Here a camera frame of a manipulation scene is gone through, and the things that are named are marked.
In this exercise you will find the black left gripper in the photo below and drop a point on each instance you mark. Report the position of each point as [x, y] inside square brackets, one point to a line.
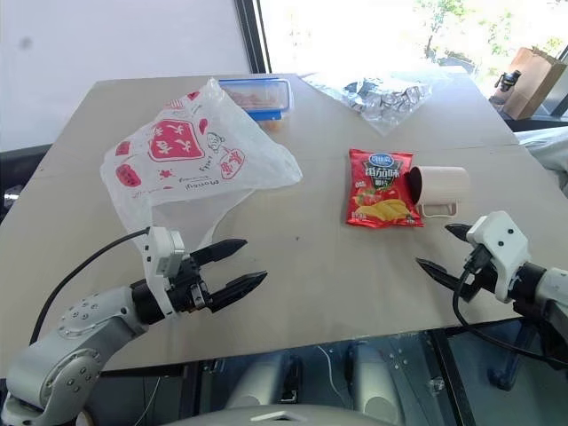
[190, 289]

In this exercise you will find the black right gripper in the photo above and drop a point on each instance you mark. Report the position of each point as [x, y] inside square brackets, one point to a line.
[477, 270]

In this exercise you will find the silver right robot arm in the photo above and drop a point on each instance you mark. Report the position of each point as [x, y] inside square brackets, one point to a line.
[543, 290]

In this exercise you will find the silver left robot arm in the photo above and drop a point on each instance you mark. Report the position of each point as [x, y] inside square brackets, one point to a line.
[66, 337]

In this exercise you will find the pink plastic mug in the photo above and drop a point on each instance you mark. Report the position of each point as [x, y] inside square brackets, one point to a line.
[439, 188]

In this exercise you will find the red tomato chips packet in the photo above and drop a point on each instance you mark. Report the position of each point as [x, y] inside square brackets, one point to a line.
[381, 191]

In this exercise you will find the white plastic bag red print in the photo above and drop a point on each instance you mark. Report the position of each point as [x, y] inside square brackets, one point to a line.
[195, 157]

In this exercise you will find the clear bag of foil candies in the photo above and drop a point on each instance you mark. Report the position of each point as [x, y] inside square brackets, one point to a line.
[377, 100]

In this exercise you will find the blue-lidded clear food container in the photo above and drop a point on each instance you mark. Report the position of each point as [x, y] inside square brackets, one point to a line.
[262, 98]

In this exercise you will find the brown paper bag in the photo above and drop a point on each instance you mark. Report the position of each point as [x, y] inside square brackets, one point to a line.
[534, 82]

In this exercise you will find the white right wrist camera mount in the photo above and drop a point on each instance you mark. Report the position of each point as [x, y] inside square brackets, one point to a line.
[499, 250]

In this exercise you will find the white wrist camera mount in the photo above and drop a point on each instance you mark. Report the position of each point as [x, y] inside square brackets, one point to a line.
[160, 257]
[499, 250]

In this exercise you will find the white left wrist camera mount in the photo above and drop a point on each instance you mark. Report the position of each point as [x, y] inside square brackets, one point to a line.
[160, 257]

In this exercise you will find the black camera on tripod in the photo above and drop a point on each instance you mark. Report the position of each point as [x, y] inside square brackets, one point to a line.
[506, 80]

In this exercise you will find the black window frame post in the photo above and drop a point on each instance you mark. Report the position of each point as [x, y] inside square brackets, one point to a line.
[257, 35]

